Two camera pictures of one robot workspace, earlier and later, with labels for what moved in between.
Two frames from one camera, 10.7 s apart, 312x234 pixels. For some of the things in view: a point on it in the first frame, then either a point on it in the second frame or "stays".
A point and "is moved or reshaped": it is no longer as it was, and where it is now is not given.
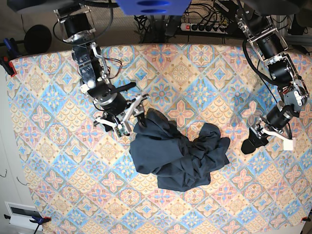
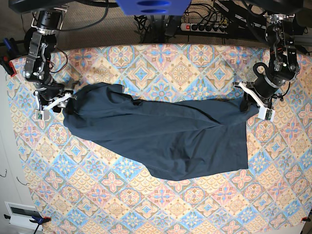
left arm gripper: [116, 108] → [54, 96]
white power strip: [202, 28] stays
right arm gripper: [275, 124] → [262, 89]
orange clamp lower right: [305, 219] stays
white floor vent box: [21, 214] stays
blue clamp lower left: [39, 221] stays
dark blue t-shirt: [181, 164] is moved or reshaped
